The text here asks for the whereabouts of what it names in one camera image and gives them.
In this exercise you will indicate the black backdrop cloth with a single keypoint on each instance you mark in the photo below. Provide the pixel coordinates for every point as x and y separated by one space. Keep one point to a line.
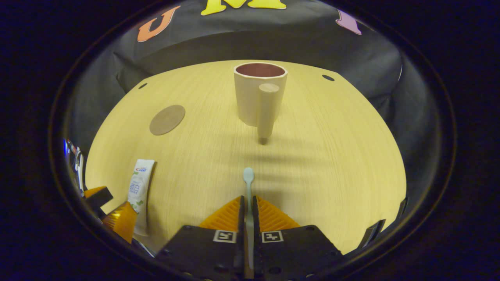
195 43

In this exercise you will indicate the pale green toothbrush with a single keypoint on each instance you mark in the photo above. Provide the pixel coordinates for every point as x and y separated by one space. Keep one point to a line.
248 179

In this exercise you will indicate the dark angular object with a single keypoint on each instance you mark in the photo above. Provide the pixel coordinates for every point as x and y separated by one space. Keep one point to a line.
371 233

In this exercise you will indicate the round brown coaster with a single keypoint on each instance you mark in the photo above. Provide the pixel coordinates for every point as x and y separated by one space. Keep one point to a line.
167 120

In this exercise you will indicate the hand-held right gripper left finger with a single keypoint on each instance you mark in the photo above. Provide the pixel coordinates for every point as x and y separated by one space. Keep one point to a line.
241 218

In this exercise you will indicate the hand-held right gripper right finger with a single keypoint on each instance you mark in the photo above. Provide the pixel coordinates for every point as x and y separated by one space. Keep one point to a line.
256 218

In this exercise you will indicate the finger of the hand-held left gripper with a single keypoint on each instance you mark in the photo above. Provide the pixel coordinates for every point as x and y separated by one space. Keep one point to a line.
123 222
97 197

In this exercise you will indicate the white toothpaste tube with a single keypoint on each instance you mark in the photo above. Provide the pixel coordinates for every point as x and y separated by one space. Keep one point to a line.
140 183

